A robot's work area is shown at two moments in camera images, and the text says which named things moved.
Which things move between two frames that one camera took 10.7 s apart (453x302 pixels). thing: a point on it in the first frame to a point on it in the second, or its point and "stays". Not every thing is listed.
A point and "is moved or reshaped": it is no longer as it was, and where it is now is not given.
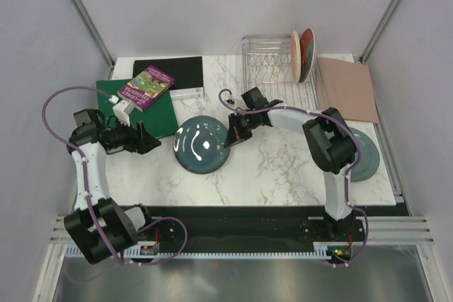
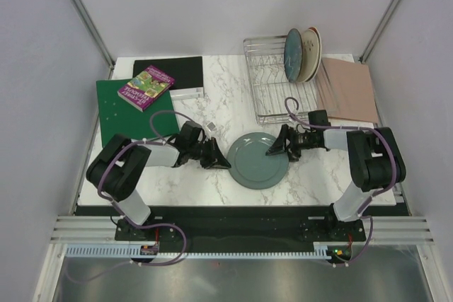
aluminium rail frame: x=400 y=228 stays
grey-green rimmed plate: x=370 y=158 is moved or reshaped
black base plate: x=253 y=228 stays
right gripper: x=235 y=134 to x=279 y=145
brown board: x=347 y=86 stays
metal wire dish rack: x=267 y=65 stays
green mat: x=158 y=119 stays
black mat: x=186 y=72 stays
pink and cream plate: x=296 y=56 to x=312 y=53
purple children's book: x=146 y=88 stays
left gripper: x=136 y=143 to x=216 y=160
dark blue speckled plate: x=199 y=144 is moved or reshaped
